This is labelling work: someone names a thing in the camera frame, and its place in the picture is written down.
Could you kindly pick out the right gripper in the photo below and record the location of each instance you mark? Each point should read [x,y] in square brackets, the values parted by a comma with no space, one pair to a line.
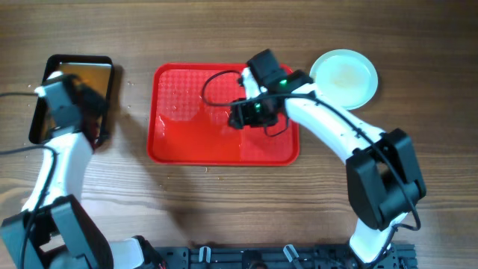
[243,109]

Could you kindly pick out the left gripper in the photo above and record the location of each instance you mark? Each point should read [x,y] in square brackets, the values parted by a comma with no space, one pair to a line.
[96,95]

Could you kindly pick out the light blue plate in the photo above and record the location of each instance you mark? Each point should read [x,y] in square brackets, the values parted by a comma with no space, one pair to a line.
[346,77]

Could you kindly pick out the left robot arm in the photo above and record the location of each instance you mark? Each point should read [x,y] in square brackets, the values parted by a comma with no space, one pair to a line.
[53,230]

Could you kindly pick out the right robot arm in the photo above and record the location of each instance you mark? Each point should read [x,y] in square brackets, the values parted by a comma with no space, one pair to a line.
[384,181]

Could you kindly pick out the red plastic tray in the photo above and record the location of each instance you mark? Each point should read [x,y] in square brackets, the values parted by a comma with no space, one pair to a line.
[184,130]

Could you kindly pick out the black water basin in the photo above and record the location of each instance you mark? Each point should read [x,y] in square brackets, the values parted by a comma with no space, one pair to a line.
[95,71]

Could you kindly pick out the black mounting rail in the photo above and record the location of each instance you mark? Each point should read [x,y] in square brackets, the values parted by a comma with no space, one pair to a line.
[321,256]

